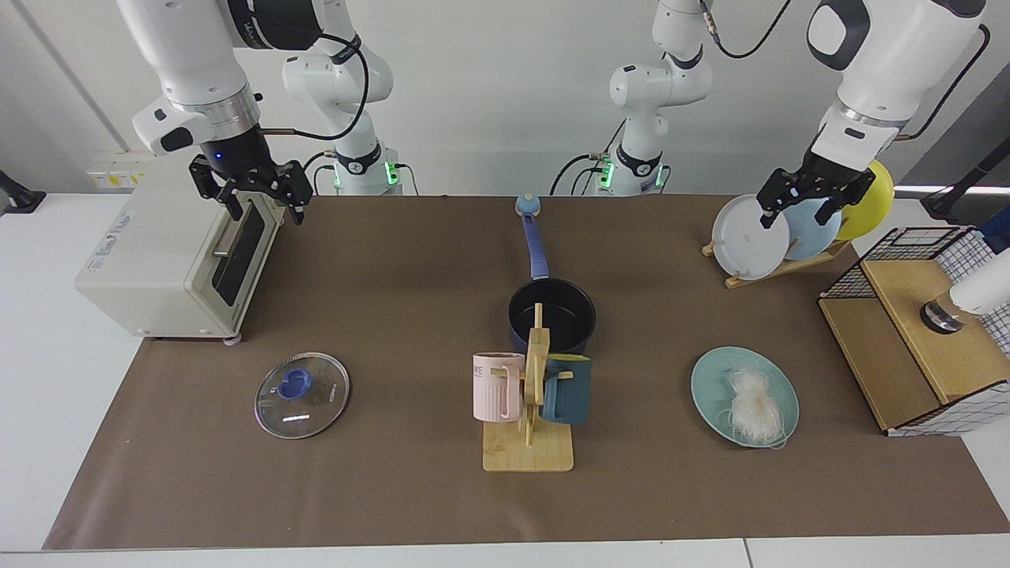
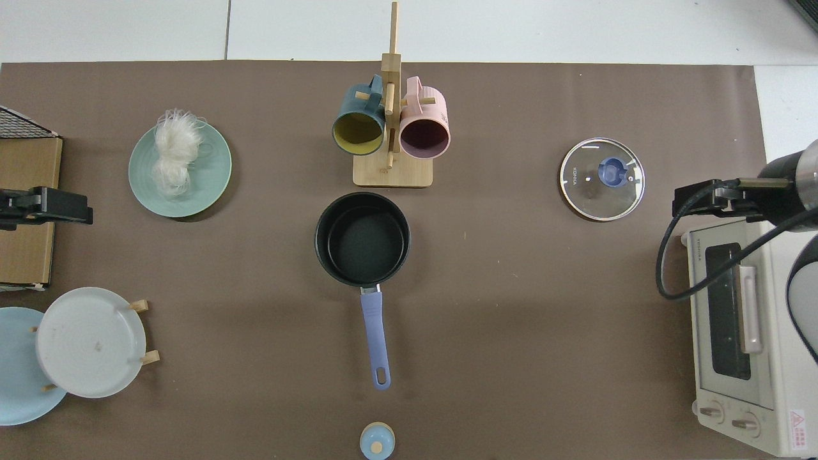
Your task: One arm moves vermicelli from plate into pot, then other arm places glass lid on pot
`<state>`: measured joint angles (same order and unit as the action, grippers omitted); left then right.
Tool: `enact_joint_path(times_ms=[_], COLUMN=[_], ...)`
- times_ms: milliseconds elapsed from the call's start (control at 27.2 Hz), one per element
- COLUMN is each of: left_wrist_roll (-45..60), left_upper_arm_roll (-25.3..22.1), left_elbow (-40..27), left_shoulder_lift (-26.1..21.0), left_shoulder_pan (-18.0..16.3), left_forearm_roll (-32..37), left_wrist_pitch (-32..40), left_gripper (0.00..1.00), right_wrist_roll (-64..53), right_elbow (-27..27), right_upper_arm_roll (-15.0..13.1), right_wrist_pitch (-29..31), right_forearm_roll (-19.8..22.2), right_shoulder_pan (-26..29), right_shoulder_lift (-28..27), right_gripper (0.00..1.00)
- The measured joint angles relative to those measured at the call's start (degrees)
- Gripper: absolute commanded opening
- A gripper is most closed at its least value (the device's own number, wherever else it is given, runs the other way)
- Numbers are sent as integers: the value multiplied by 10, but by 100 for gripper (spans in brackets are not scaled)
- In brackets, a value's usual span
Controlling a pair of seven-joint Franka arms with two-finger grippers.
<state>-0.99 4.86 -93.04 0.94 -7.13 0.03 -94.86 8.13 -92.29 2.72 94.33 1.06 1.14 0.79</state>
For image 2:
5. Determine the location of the light blue plate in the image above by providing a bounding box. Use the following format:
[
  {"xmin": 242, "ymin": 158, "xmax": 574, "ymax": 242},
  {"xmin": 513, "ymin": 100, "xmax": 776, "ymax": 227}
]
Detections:
[{"xmin": 0, "ymin": 307, "xmax": 68, "ymax": 426}]

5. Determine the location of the small blue round thing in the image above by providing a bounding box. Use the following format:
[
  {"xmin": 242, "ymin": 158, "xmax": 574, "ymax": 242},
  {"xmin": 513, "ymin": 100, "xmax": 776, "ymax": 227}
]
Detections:
[{"xmin": 359, "ymin": 422, "xmax": 396, "ymax": 460}]

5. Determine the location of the glass lid with blue knob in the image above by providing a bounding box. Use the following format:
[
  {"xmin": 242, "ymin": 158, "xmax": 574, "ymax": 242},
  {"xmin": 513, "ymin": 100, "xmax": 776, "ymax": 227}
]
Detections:
[{"xmin": 559, "ymin": 137, "xmax": 645, "ymax": 222}]

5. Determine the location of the brown table cloth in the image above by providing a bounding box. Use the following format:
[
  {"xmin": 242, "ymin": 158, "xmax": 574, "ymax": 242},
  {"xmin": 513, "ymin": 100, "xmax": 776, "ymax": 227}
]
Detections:
[{"xmin": 0, "ymin": 61, "xmax": 768, "ymax": 460}]

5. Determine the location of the dark grey ribbed object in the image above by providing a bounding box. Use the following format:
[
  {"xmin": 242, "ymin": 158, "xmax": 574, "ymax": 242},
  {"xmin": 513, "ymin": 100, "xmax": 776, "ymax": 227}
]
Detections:
[{"xmin": 787, "ymin": 0, "xmax": 818, "ymax": 34}]

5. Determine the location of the pink mug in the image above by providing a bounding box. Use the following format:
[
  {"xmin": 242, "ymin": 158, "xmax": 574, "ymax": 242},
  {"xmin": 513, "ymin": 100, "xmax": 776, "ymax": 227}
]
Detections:
[{"xmin": 399, "ymin": 76, "xmax": 451, "ymax": 160}]

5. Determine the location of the wooden cup stand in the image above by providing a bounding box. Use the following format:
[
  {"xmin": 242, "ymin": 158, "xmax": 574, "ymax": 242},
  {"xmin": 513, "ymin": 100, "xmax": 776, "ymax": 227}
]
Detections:
[{"xmin": 353, "ymin": 1, "xmax": 435, "ymax": 188}]

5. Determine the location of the white plate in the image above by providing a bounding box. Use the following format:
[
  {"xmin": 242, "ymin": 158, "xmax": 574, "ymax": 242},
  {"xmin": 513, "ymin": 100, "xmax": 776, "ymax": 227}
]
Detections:
[{"xmin": 35, "ymin": 287, "xmax": 147, "ymax": 399}]

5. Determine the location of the wooden plate rack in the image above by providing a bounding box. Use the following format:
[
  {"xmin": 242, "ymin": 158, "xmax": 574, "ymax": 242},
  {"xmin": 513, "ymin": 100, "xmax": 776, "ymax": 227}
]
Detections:
[{"xmin": 32, "ymin": 299, "xmax": 160, "ymax": 392}]

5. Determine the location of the white vermicelli bundle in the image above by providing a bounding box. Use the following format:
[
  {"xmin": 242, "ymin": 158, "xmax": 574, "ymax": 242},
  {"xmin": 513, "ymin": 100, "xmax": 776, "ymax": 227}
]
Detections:
[{"xmin": 152, "ymin": 109, "xmax": 215, "ymax": 198}]

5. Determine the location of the wire basket with wooden floor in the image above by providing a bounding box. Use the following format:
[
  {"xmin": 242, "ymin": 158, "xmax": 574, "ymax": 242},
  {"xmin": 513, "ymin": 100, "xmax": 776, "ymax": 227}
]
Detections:
[{"xmin": 0, "ymin": 105, "xmax": 63, "ymax": 292}]

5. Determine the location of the teal green plate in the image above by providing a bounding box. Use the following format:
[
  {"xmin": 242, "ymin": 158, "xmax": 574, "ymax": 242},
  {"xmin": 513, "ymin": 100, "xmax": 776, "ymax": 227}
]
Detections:
[{"xmin": 128, "ymin": 119, "xmax": 233, "ymax": 219}]

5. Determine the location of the pale toaster oven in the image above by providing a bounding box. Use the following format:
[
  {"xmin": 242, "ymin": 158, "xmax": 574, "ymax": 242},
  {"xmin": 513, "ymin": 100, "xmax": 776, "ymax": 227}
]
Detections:
[{"xmin": 681, "ymin": 216, "xmax": 818, "ymax": 458}]

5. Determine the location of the dark teal mug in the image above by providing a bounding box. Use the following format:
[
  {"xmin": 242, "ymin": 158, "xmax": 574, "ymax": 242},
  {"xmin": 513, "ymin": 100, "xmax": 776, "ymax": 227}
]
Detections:
[{"xmin": 331, "ymin": 75, "xmax": 388, "ymax": 157}]

